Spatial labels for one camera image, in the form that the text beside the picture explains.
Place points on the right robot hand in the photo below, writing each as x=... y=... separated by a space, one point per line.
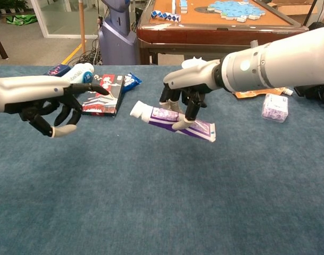
x=193 y=77

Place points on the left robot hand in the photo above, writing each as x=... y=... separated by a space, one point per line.
x=26 y=90

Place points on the purple white tube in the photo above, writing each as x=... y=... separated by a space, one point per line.
x=161 y=118

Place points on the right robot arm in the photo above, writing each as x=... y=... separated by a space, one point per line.
x=284 y=61

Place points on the dark blue carton box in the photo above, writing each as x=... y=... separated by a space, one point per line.
x=56 y=71

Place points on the brown mahjong table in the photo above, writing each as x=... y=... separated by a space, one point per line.
x=183 y=37

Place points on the white plastic bottle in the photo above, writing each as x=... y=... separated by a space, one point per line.
x=80 y=73

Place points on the blue cookie snack packet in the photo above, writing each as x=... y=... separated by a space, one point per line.
x=131 y=81

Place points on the orange spout pouch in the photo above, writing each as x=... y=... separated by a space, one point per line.
x=254 y=93

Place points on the blue white snake puzzle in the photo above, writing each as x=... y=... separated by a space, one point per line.
x=165 y=16

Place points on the green bag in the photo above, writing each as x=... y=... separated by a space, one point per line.
x=20 y=20

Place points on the blue mahjong tile cluster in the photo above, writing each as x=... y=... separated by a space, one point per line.
x=236 y=9

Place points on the red black flat box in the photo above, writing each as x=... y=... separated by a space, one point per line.
x=106 y=103

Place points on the wooden pole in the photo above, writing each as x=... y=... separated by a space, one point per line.
x=82 y=26

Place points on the clear plastic case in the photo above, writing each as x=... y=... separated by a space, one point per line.
x=274 y=107

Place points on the blue felt table mat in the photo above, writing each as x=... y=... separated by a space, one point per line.
x=151 y=186

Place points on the cardboard box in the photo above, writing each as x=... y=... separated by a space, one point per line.
x=294 y=9

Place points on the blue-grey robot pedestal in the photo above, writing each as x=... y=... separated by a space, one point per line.
x=116 y=37

